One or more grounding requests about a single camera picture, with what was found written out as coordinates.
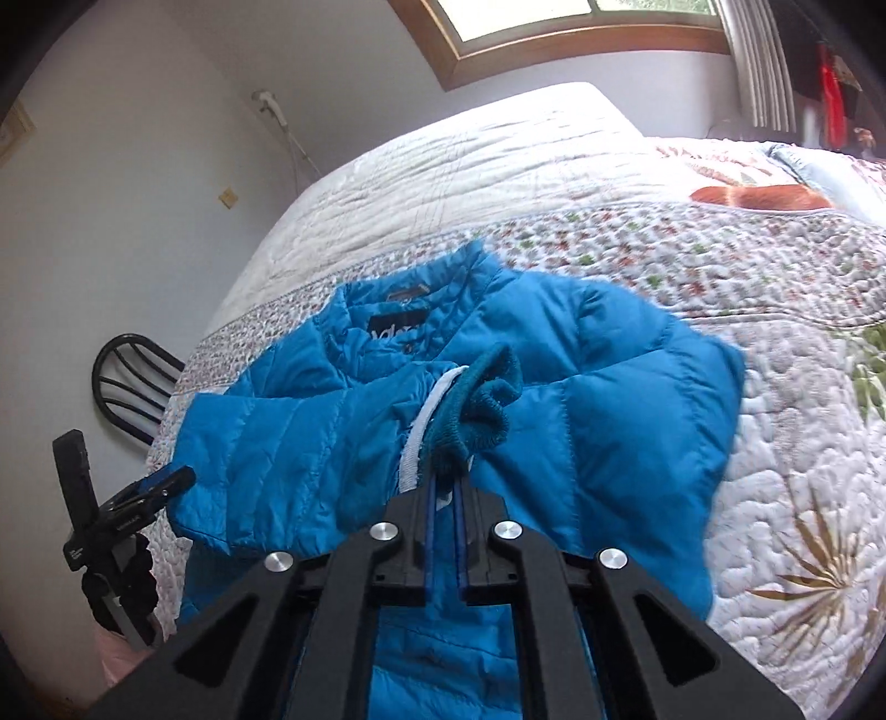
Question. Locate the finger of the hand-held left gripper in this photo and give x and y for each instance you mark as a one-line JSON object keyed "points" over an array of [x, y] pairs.
{"points": [[75, 478], [163, 482]]}

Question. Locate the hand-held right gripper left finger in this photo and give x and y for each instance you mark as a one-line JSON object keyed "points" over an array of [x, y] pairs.
{"points": [[435, 526]]}

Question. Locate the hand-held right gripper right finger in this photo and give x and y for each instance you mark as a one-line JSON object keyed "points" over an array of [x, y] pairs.
{"points": [[459, 533]]}

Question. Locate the blue puffer jacket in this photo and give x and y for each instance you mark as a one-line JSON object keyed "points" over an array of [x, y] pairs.
{"points": [[609, 388]]}

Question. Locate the black metal chair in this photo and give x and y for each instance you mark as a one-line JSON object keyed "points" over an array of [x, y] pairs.
{"points": [[135, 339]]}

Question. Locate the bed with floral quilt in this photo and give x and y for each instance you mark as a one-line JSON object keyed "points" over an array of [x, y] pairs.
{"points": [[761, 332]]}

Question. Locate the orange cushion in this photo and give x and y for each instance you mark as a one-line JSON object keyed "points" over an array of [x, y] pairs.
{"points": [[761, 197]]}

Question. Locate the wooden framed window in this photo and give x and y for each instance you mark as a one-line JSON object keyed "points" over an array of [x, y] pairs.
{"points": [[526, 17]]}

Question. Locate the light blue pillow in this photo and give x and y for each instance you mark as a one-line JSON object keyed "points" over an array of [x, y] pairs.
{"points": [[844, 176]]}

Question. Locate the white vertical blinds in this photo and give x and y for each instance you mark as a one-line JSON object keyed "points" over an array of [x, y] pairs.
{"points": [[761, 69]]}

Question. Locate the red hanging garment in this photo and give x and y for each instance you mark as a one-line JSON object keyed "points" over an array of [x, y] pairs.
{"points": [[830, 104]]}

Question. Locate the black hanging garment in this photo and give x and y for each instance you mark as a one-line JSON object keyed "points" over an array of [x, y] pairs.
{"points": [[803, 76]]}

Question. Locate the yellow wall switch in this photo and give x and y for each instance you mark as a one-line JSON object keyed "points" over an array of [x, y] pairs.
{"points": [[228, 198]]}

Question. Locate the white wall handset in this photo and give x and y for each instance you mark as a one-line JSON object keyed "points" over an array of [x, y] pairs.
{"points": [[268, 104]]}

